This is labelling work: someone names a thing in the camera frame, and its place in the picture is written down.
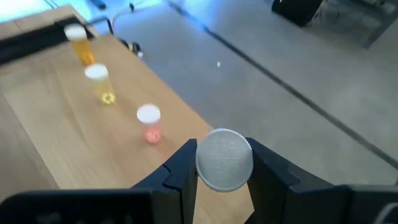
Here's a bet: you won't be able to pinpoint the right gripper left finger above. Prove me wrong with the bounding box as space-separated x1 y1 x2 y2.
132 139 199 224

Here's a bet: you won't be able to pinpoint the black crate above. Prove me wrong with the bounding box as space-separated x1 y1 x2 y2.
272 0 324 27

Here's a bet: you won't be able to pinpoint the black aluminium table frame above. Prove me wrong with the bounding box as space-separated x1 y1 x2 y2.
0 14 115 67

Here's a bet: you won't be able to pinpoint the pink medicine bottle white cap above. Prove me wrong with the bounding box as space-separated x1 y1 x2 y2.
195 128 254 193
136 104 162 146

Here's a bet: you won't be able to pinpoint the pale yellow floor cable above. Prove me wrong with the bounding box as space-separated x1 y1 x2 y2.
110 0 149 26

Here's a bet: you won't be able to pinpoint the grey metal rack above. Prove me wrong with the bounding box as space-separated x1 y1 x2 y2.
322 0 398 49

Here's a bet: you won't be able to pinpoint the black flat bar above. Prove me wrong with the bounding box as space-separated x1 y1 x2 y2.
88 0 107 10

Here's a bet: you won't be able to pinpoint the vials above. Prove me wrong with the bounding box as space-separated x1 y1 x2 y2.
84 63 117 106

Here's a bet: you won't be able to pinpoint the wooden shelf black metal legs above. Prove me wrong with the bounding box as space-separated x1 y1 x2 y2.
0 32 254 224

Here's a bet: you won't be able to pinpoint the orange medicine bottle white cap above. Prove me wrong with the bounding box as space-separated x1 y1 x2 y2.
63 24 96 67

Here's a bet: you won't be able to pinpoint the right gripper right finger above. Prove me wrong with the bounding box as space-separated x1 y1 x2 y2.
247 138 352 224

